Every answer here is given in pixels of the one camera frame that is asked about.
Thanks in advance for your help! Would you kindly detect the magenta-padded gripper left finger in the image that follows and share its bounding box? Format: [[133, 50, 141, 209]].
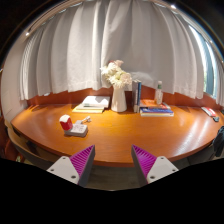
[[46, 144, 96, 188]]

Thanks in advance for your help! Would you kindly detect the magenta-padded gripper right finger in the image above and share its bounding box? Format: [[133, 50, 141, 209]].
[[131, 144, 180, 187]]

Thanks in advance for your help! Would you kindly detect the white power plug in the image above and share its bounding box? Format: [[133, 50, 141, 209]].
[[75, 115, 92, 125]]

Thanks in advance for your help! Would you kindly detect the yellow flat book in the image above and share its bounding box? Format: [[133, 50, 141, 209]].
[[72, 103, 106, 114]]

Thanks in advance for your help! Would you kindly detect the grey flat book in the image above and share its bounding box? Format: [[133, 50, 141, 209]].
[[75, 102, 106, 112]]

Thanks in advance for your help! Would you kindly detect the orange flat book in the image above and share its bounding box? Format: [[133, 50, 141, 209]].
[[139, 98, 172, 111]]

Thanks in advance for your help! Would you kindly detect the black chair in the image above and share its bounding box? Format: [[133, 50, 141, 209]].
[[212, 125, 224, 158]]

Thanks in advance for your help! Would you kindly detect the white book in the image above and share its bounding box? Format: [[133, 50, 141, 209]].
[[81, 95, 111, 109]]

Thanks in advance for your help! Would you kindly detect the clear bottle with green cap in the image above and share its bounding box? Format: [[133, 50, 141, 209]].
[[154, 80, 164, 106]]

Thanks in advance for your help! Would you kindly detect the grey upright book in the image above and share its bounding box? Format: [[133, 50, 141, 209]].
[[131, 80, 139, 114]]

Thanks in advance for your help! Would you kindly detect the blue upright book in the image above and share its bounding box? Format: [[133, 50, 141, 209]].
[[136, 81, 142, 114]]

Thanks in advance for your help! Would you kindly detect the red flat packet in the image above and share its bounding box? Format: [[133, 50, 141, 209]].
[[201, 106, 217, 118]]

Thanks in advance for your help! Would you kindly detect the white ribbed vase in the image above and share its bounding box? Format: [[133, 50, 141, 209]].
[[110, 84, 128, 113]]

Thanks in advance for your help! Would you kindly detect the white flower bouquet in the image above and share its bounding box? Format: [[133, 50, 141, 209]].
[[100, 59, 133, 90]]

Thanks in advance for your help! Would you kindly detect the window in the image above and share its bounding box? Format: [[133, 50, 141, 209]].
[[189, 24, 218, 98]]

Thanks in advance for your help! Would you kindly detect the white curtain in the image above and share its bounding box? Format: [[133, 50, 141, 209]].
[[19, 0, 224, 107]]

